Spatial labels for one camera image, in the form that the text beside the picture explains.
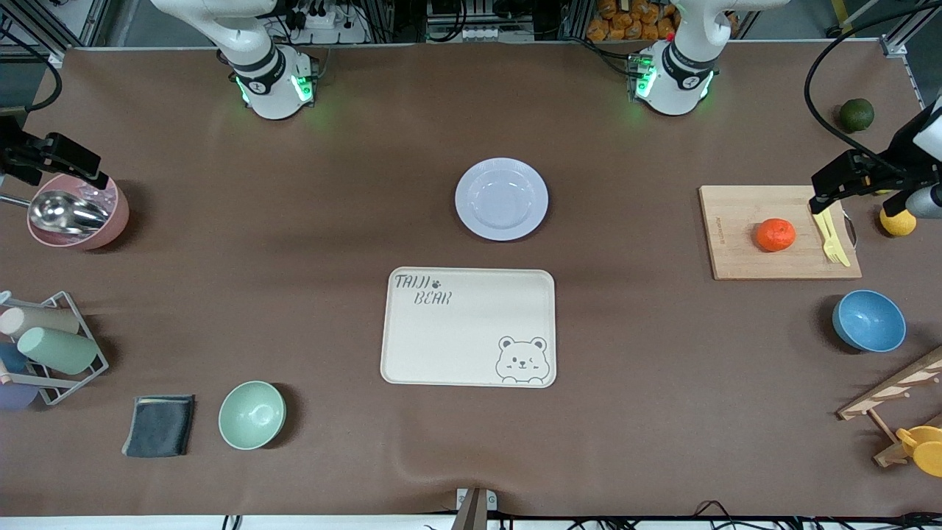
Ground pink bowl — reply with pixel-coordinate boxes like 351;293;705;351
27;169;131;251

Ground cream bear print tray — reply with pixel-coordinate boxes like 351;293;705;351
380;266;557;389

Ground beige cup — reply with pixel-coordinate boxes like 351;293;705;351
0;306;80;338

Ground grey wire cup rack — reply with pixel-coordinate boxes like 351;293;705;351
0;291;110;406

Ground white power strip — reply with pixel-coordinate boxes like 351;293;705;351
288;0;370;45

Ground aluminium frame post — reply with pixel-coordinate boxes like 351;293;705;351
879;0;942;60
0;0;111;60

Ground metal scoop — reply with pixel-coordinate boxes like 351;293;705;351
0;191;111;237

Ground blue bowl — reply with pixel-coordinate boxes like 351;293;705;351
832;289;907;353

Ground wooden cutting board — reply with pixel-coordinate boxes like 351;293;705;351
698;185;863;281

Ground yellow cup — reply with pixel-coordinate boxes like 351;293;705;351
896;425;942;478

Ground purple cup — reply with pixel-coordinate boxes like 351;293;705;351
0;381;39;411

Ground dark grey folded cloth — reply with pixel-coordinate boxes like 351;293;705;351
121;395;196;459

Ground light green bowl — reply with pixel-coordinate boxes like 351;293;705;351
218;381;287;451

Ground white round plate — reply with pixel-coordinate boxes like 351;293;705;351
455;158;550;242

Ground orange fruit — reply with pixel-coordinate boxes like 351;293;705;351
756;218;797;253

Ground yellow lemon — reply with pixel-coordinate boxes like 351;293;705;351
879;209;918;237

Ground dark green lime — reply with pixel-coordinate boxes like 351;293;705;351
839;98;876;134

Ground mint green cup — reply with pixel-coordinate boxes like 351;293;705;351
17;327;99;375

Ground wooden drying rack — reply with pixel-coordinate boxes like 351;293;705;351
837;346;942;468

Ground yellow plastic fork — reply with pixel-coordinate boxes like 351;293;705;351
818;208;852;268

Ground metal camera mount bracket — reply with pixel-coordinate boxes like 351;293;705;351
450;487;498;530

